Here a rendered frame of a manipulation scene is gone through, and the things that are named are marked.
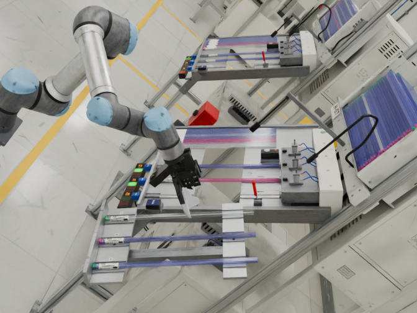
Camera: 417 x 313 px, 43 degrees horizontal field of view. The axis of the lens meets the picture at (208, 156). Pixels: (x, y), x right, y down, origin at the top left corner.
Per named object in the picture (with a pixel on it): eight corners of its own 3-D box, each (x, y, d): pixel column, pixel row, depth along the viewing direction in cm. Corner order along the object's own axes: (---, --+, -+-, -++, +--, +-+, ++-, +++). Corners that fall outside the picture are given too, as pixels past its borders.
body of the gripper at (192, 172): (201, 187, 163) (188, 156, 156) (175, 194, 165) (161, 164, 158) (202, 172, 169) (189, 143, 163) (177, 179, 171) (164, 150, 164)
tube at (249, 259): (92, 269, 161) (91, 266, 161) (93, 266, 163) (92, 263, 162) (257, 263, 159) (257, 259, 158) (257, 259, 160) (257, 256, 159)
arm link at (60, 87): (20, 89, 203) (106, 0, 175) (54, 100, 214) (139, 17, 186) (23, 115, 198) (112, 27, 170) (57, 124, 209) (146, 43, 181)
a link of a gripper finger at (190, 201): (202, 215, 161) (195, 186, 162) (184, 220, 162) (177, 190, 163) (204, 214, 164) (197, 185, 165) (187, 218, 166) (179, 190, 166)
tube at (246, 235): (99, 244, 170) (98, 241, 170) (100, 241, 172) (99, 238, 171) (255, 237, 168) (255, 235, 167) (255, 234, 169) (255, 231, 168)
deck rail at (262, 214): (138, 222, 199) (135, 208, 196) (139, 218, 200) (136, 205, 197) (330, 223, 189) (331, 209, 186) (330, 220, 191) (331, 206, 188)
